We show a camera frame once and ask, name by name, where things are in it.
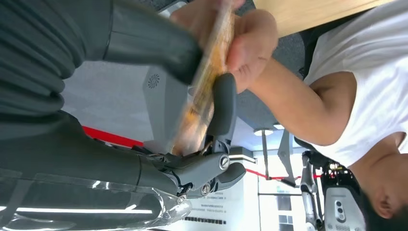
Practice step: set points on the background humanoid robot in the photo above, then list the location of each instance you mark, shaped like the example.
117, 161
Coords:
341, 207

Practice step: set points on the silver kiosk stand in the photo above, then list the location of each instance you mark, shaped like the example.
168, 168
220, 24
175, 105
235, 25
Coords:
162, 105

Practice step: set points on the person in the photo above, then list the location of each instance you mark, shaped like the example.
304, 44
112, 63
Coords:
366, 63

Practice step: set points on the black stanchion post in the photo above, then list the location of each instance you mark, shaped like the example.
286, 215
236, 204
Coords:
265, 153

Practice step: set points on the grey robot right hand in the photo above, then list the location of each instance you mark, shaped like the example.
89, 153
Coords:
79, 159

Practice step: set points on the red barrier belt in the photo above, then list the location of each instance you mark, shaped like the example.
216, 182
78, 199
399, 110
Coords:
280, 178
111, 137

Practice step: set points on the grey standing sign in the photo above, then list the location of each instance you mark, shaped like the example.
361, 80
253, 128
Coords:
285, 153

